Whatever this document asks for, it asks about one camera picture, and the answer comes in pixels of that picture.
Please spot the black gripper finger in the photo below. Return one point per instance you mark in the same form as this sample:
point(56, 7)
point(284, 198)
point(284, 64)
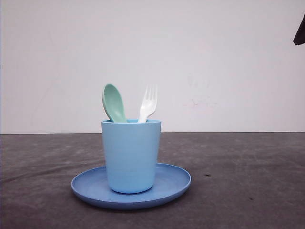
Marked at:
point(299, 38)

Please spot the white plastic fork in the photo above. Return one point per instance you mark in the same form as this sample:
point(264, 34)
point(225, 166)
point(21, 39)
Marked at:
point(149, 103)

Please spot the mint green plastic spoon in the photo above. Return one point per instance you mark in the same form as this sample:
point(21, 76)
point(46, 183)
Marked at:
point(113, 104)

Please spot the light blue plastic cup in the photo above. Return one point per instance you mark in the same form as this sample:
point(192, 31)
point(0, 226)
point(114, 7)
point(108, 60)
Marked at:
point(131, 152)

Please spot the blue plastic plate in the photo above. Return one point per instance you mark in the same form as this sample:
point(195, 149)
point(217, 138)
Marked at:
point(91, 186)

